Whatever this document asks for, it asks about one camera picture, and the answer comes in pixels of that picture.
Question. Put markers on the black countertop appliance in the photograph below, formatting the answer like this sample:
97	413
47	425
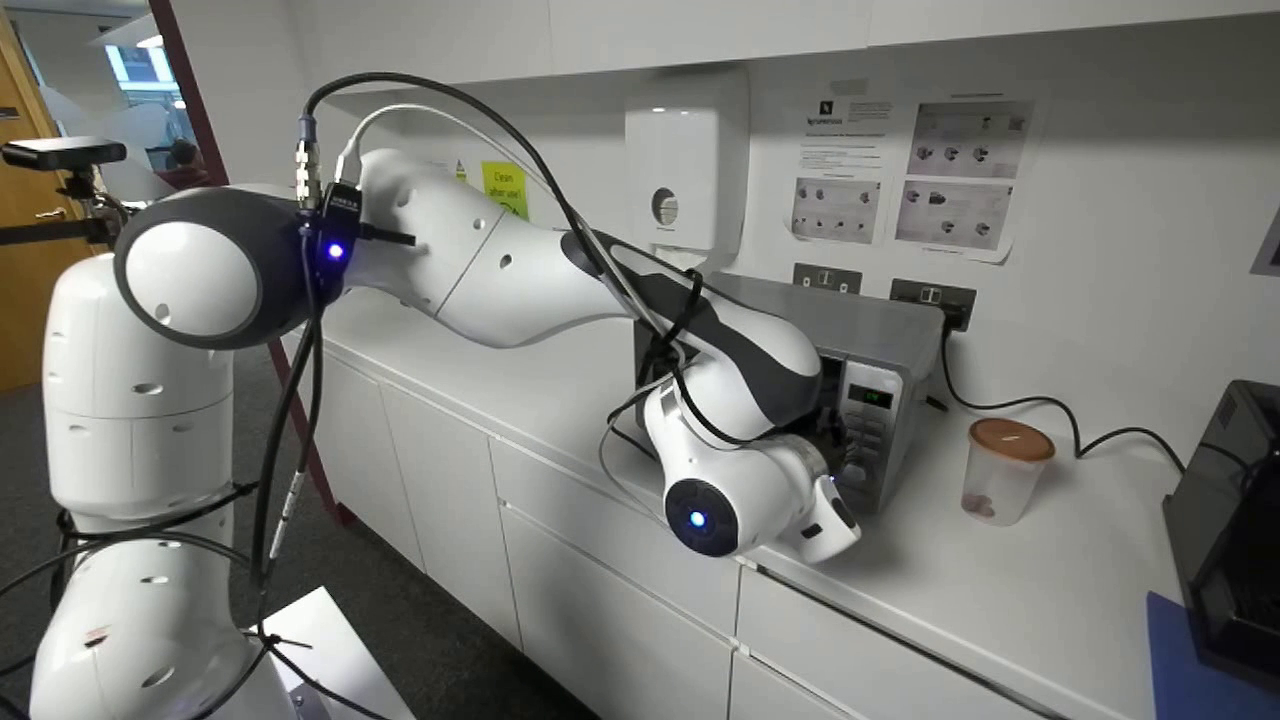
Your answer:
1232	532

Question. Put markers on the grey microwave oven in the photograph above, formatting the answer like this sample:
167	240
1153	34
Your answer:
866	327

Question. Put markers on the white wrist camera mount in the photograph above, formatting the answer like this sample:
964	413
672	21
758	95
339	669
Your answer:
828	527

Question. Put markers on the white wall cabinet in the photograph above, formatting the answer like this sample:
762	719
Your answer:
800	24

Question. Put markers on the white base platform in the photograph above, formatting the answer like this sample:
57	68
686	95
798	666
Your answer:
343	660

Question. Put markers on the white counter cabinet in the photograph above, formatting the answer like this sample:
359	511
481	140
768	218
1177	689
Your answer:
603	624

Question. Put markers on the wooden door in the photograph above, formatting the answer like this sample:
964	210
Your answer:
24	307

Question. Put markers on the clear cup with brown lid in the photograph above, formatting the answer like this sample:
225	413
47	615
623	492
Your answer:
1006	472

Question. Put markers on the yellow sticker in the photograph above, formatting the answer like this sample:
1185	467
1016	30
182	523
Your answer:
506	186

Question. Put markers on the black camera on stand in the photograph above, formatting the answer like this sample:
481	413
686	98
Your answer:
62	152

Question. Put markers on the white wall dispenser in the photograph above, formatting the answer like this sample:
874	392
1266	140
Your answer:
686	152

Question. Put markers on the white instruction poster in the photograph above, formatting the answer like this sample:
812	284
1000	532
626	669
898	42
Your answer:
961	213

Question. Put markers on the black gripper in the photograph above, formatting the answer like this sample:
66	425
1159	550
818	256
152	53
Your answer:
838	432

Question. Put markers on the wide black wall socket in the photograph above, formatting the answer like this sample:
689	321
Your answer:
935	302

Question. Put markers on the blue mat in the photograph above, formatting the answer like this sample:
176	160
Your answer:
1185	672

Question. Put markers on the small black wall socket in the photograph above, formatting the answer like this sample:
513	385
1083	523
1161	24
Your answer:
825	278

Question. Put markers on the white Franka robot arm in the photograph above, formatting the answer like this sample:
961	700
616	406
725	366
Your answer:
494	267

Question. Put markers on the dark red door frame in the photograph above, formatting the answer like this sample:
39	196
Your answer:
182	65

